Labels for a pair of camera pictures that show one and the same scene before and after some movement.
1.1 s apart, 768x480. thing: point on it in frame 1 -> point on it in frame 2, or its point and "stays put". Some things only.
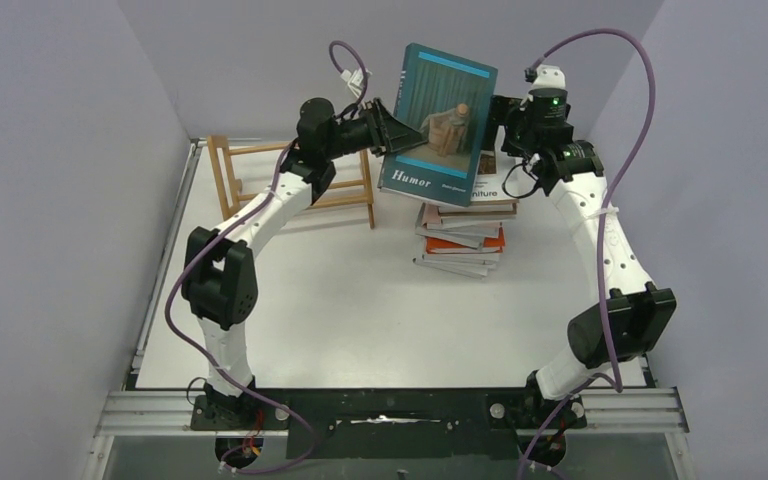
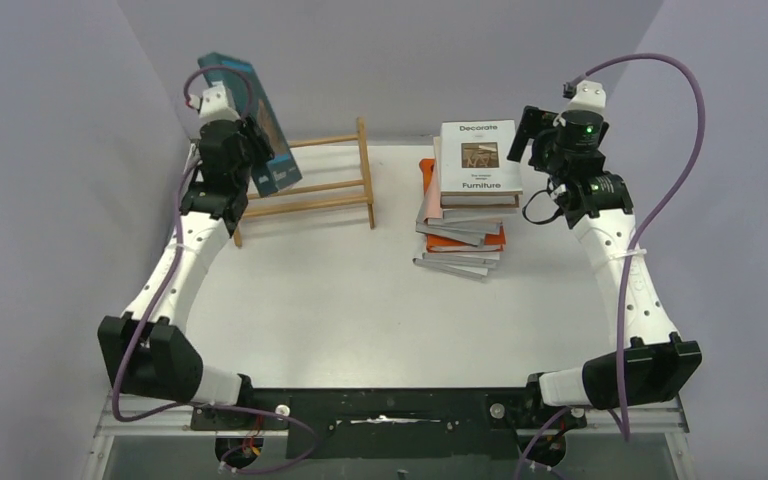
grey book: (470, 235) stays put
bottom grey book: (473, 270) stays put
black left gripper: (387, 133) -> (250, 134)
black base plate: (395, 422) stays put
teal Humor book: (447, 100) -> (282, 169)
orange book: (491, 245) stays put
